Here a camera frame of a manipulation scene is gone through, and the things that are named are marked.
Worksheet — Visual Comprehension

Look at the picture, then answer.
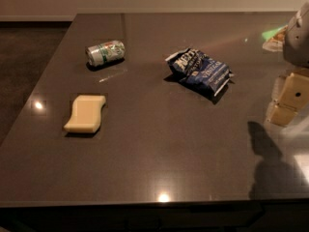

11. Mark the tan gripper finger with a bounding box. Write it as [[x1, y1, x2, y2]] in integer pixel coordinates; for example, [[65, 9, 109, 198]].
[[267, 72, 309, 127], [271, 75, 286, 102]]

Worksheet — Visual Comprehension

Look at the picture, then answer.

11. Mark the blue chip bag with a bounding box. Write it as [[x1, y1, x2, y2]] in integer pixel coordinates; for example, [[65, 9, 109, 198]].
[[165, 48, 233, 97]]

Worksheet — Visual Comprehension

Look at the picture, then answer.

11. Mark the silver green soda can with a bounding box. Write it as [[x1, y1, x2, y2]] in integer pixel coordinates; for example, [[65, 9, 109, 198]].
[[86, 41, 126, 67]]

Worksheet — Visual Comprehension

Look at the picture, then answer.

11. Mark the yellow sponge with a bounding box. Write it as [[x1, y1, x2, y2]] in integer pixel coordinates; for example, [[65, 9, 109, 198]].
[[64, 95, 106, 133]]

